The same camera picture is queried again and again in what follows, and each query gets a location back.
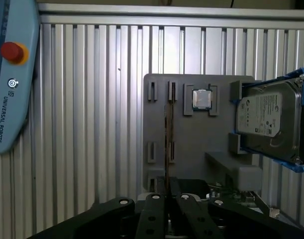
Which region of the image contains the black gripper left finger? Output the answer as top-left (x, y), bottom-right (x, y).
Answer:
top-left (29, 177), bottom-right (167, 239)

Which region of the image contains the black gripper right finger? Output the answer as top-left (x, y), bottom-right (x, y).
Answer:
top-left (169, 177), bottom-right (304, 239)

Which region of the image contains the blue RAM stick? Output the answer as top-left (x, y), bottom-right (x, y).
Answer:
top-left (163, 103), bottom-right (171, 200)

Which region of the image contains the grey parts rack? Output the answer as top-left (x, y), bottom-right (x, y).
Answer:
top-left (143, 73), bottom-right (263, 197)

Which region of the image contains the silver CPU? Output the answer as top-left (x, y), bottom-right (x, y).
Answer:
top-left (192, 89), bottom-right (213, 110)

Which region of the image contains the silver hard disk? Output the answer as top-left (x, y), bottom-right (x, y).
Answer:
top-left (235, 81), bottom-right (304, 165)

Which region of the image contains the pale blue teach pendant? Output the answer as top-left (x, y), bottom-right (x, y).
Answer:
top-left (0, 0), bottom-right (40, 154)

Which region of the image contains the graphics card with metal bracket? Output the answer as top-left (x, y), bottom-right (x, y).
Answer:
top-left (205, 181), bottom-right (281, 220)

